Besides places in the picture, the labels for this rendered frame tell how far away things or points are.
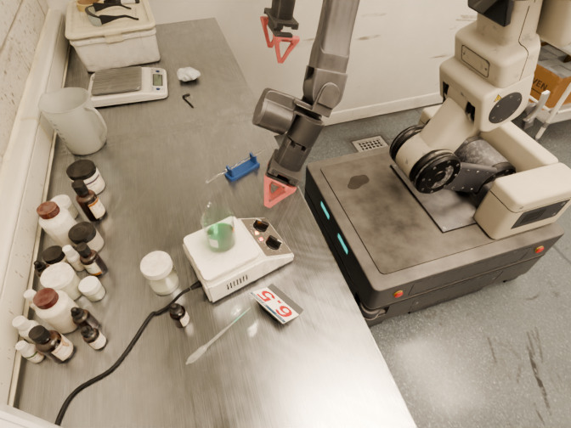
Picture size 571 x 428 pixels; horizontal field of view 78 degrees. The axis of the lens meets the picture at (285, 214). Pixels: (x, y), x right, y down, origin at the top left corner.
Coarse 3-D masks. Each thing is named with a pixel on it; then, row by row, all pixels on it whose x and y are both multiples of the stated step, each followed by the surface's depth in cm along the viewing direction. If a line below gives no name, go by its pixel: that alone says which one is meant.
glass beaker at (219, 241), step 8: (208, 208) 67; (216, 208) 68; (224, 208) 68; (200, 216) 66; (208, 216) 68; (216, 216) 70; (224, 216) 70; (232, 216) 66; (208, 224) 70; (232, 224) 66; (208, 232) 65; (216, 232) 64; (224, 232) 65; (232, 232) 67; (208, 240) 67; (216, 240) 66; (224, 240) 67; (232, 240) 68; (208, 248) 70; (216, 248) 68; (224, 248) 68; (232, 248) 70
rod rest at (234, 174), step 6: (246, 162) 99; (252, 162) 99; (258, 162) 99; (234, 168) 97; (240, 168) 97; (246, 168) 97; (252, 168) 98; (228, 174) 96; (234, 174) 96; (240, 174) 96; (234, 180) 95
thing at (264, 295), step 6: (258, 294) 70; (264, 294) 71; (270, 294) 72; (264, 300) 69; (270, 300) 70; (276, 300) 71; (270, 306) 68; (276, 306) 69; (282, 306) 70; (276, 312) 67; (282, 312) 68; (288, 312) 69
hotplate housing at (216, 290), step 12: (252, 240) 74; (192, 264) 71; (252, 264) 71; (264, 264) 72; (276, 264) 75; (228, 276) 69; (240, 276) 70; (252, 276) 73; (192, 288) 71; (204, 288) 70; (216, 288) 68; (228, 288) 70; (240, 288) 74; (216, 300) 71
